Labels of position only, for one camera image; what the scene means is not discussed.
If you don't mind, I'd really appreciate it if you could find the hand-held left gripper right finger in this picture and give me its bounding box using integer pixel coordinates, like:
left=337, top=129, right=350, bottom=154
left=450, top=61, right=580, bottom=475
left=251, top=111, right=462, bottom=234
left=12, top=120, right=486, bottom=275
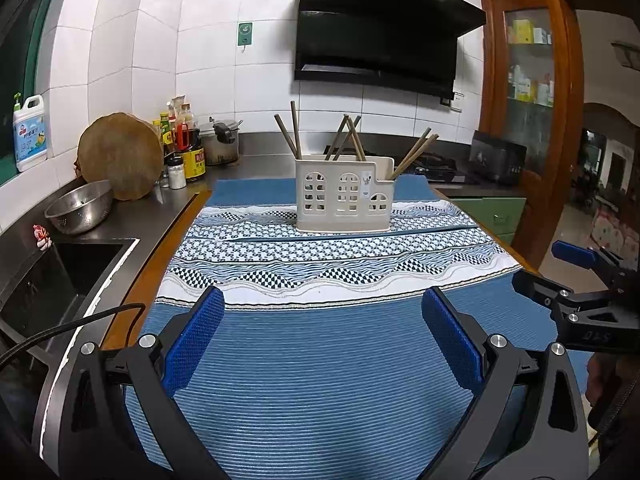
left=421, top=287, right=592, bottom=480

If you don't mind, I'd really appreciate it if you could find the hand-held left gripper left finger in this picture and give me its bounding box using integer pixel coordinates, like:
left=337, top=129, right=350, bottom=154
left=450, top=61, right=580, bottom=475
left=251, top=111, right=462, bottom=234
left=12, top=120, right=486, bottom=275
left=37, top=286, right=232, bottom=480

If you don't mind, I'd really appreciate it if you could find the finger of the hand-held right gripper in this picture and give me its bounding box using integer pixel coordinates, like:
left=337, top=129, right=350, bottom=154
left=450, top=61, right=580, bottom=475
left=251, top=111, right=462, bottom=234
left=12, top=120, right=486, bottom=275
left=552, top=240, right=640, bottom=292
left=511, top=269, right=640, bottom=352

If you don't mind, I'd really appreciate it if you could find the beige plastic chopstick holder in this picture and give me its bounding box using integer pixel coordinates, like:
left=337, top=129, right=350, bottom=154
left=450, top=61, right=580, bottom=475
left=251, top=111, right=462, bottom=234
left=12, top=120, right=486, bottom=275
left=294, top=156, right=394, bottom=234

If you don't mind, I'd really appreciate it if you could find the pink floral fabric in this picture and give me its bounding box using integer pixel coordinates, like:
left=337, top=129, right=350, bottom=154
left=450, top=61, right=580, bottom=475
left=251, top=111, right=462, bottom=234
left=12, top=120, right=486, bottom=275
left=589, top=207, right=640, bottom=262

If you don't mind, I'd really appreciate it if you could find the green drawer cabinet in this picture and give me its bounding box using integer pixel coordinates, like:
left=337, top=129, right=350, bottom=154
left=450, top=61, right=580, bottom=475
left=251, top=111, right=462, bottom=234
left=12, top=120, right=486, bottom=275
left=440, top=195, right=529, bottom=247

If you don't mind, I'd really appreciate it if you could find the blue white patterned mat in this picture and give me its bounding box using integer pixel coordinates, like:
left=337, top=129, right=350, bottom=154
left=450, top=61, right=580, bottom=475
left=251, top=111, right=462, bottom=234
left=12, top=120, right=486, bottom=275
left=122, top=175, right=597, bottom=480

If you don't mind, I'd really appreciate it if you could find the black countertop appliance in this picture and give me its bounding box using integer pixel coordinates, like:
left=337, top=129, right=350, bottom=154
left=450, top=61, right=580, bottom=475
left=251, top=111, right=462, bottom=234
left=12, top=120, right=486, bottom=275
left=470, top=129, right=528, bottom=185

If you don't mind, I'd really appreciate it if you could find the black kitchen sink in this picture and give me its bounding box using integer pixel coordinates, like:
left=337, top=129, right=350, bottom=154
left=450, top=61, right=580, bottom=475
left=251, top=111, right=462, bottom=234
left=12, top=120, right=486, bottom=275
left=0, top=236, right=141, bottom=352

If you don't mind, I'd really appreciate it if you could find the black gas stove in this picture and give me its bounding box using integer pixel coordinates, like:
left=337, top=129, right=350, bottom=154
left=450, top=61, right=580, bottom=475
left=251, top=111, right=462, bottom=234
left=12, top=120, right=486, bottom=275
left=395, top=153, right=469, bottom=184

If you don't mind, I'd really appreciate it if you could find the white shaker jar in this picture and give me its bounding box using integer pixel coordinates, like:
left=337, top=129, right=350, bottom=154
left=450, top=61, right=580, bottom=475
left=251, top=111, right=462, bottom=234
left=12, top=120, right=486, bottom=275
left=166, top=156, right=187, bottom=190

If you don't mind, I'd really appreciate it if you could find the wooden glass door cabinet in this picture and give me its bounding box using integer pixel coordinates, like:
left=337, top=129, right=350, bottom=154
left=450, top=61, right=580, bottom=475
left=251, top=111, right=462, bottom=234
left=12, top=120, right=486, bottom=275
left=479, top=0, right=587, bottom=277

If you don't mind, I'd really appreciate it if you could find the dark soy sauce bottle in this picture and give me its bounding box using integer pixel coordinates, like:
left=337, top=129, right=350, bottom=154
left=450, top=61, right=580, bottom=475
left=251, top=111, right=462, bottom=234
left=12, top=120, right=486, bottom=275
left=175, top=124, right=207, bottom=184

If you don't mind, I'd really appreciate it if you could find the metal colander bowl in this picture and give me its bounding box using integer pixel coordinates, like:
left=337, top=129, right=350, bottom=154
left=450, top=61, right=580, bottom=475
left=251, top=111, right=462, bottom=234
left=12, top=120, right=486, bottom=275
left=44, top=179, right=114, bottom=235

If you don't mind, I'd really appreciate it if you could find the metal cooking pot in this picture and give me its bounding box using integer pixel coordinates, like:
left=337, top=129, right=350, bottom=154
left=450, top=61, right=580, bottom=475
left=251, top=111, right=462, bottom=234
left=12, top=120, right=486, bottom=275
left=203, top=118, right=244, bottom=166

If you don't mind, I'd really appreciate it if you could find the round wooden cutting board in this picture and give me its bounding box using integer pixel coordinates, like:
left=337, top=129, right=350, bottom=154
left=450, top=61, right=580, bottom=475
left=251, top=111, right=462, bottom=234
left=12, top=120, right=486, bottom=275
left=76, top=112, right=165, bottom=202

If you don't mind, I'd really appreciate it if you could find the yellow cap sauce bottle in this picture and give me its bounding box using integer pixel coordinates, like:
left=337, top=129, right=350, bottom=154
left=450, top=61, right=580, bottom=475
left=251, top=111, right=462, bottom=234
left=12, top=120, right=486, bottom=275
left=158, top=112, right=176, bottom=157

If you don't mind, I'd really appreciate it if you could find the noodle packet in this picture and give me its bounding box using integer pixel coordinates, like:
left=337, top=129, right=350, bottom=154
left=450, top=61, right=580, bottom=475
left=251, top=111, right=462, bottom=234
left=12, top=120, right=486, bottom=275
left=170, top=95, right=194, bottom=127

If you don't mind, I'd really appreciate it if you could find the yellow box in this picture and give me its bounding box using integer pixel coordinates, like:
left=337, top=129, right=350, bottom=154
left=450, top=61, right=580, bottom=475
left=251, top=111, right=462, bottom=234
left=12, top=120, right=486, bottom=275
left=510, top=19, right=535, bottom=45

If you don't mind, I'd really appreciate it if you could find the white detergent jug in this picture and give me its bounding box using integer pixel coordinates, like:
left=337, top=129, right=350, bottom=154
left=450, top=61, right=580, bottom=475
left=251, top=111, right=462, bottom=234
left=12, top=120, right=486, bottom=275
left=12, top=92, right=54, bottom=174

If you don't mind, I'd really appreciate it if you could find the black range hood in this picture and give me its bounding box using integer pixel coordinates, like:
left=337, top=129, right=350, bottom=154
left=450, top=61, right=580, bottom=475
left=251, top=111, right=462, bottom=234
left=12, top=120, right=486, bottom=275
left=293, top=0, right=489, bottom=102

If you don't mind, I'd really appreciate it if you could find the black cable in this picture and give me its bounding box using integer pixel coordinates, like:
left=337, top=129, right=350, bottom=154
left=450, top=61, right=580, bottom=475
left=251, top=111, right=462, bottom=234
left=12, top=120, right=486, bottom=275
left=0, top=302, right=146, bottom=369

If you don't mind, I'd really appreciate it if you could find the green wall hook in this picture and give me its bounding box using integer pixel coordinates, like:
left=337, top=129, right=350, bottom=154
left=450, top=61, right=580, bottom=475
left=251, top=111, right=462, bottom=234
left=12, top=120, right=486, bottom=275
left=236, top=20, right=255, bottom=54

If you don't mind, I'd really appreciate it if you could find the green window frame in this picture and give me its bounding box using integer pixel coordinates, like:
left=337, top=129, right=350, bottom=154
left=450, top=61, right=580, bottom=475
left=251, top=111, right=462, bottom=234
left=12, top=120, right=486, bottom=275
left=0, top=0, right=71, bottom=189

